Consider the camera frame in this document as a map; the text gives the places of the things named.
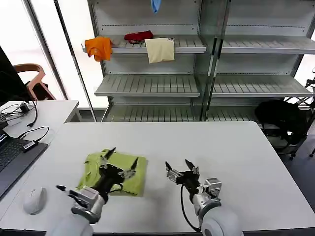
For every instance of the white side desk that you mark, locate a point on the white side desk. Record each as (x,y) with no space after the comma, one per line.
(54,110)

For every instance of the grey metal rack with clothes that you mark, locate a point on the grey metal rack with clothes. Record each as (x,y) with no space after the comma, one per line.
(152,86)

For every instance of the black laptop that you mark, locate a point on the black laptop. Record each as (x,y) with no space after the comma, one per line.
(14,157)

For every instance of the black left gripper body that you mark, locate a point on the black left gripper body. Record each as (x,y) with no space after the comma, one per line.
(109,174)

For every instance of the black power adapter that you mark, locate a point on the black power adapter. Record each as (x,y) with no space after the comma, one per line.
(24,107)

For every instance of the black monitor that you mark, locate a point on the black monitor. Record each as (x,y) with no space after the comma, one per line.
(11,81)

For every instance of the brown wooden chair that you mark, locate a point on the brown wooden chair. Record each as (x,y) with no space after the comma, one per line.
(37,81)

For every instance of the empty grey metal rack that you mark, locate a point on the empty grey metal rack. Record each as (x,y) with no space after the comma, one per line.
(258,83)

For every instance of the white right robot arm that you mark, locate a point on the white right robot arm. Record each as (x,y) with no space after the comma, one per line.
(214,209)

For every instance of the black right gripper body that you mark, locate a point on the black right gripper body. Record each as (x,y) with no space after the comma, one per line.
(188,179)

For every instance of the dark window frame post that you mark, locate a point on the dark window frame post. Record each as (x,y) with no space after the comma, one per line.
(76,66)

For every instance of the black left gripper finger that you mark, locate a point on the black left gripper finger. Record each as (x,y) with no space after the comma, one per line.
(108,155)
(130,170)

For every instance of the green shirt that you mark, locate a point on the green shirt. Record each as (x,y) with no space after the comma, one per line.
(134,177)

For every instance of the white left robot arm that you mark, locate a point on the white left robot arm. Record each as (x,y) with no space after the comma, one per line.
(81,211)

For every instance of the black office chair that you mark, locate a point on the black office chair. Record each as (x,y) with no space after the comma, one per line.
(280,123)

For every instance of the white computer mouse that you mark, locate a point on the white computer mouse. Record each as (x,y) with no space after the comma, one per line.
(35,201)

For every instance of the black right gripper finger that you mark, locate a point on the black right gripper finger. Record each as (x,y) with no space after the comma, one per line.
(172,173)
(193,167)

